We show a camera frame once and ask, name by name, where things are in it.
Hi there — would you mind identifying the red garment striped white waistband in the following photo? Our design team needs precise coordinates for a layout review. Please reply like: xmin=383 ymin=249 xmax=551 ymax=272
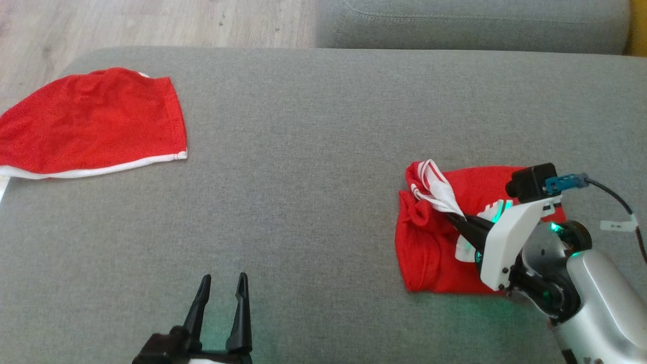
xmin=395 ymin=159 xmax=567 ymax=294

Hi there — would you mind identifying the grey sofa seat cushion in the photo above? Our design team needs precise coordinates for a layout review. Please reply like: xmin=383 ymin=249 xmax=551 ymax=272
xmin=316 ymin=0 xmax=631 ymax=55

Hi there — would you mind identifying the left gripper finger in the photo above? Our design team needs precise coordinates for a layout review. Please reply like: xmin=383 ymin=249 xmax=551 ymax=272
xmin=182 ymin=275 xmax=212 ymax=350
xmin=226 ymin=273 xmax=252 ymax=353

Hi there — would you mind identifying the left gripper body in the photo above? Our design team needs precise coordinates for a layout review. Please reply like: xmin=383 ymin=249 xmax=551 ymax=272
xmin=132 ymin=326 xmax=253 ymax=364

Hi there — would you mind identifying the black camera cable blue plug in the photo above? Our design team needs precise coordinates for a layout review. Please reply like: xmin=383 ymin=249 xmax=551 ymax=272
xmin=545 ymin=173 xmax=647 ymax=266

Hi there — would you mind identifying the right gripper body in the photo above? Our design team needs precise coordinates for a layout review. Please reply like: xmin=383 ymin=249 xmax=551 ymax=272
xmin=478 ymin=198 xmax=563 ymax=299

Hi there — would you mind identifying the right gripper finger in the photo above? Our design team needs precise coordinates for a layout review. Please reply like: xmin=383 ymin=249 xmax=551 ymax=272
xmin=446 ymin=213 xmax=493 ymax=234
xmin=447 ymin=216 xmax=492 ymax=253

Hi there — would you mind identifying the yellow sofa backrest cushion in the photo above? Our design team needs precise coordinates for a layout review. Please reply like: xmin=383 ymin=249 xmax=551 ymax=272
xmin=624 ymin=0 xmax=647 ymax=56

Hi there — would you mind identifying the large grey sofa ottoman cushion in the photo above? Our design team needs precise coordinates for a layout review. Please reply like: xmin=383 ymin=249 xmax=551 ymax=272
xmin=0 ymin=47 xmax=647 ymax=364

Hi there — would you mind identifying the red garment white hem trim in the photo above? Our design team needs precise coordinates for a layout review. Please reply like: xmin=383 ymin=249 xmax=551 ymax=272
xmin=0 ymin=67 xmax=188 ymax=203

